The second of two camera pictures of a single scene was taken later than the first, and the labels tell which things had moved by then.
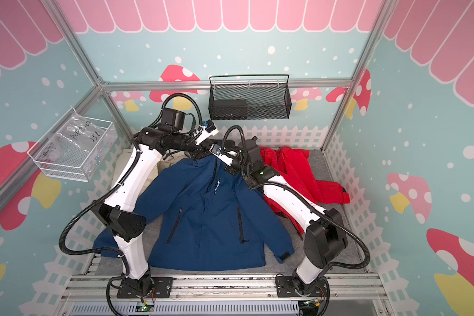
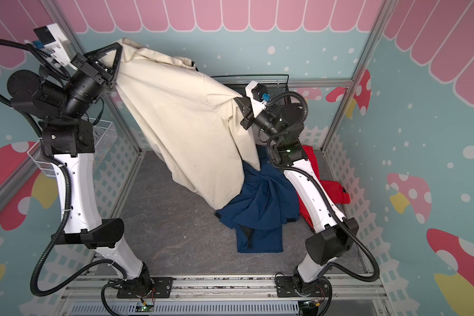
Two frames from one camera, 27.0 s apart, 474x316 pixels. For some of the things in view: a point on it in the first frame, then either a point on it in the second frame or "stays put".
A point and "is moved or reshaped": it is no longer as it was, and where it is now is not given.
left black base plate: x=162 y=288 stays put
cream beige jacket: x=123 y=158 -> x=197 y=128
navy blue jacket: x=205 y=213 is moved or reshaped
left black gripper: x=201 y=149 -> x=91 y=60
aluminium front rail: x=362 y=295 stays put
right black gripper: x=230 y=170 -> x=247 y=114
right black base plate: x=286 y=288 stays put
